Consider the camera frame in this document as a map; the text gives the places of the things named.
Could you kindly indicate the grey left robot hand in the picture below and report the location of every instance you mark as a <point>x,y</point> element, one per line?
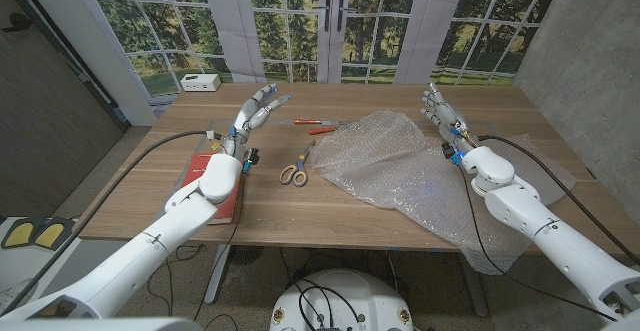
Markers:
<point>250,116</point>

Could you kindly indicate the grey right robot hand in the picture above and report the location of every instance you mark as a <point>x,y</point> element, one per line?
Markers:
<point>447,118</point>

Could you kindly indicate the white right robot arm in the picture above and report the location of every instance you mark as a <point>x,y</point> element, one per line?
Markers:
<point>550,236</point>

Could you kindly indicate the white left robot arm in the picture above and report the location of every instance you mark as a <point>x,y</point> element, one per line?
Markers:
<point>150,251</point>

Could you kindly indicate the red notebook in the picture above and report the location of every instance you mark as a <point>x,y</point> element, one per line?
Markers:
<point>197,166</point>

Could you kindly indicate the clear bubble wrap sheet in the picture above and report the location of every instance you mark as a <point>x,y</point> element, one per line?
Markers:
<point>380,161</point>

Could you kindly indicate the white power strip box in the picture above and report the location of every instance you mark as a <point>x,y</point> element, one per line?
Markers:
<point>200,83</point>

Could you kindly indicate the printed window forest backdrop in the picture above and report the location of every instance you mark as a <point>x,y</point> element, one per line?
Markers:
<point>280,21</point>

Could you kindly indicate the white table leg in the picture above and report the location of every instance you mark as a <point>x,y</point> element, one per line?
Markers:
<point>472,291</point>
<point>217,276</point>

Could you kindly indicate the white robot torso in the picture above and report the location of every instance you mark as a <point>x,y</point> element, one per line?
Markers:
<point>370,296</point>

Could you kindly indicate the yellow black foot pedal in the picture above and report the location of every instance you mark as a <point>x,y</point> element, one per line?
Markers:
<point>52,233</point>
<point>19,233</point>

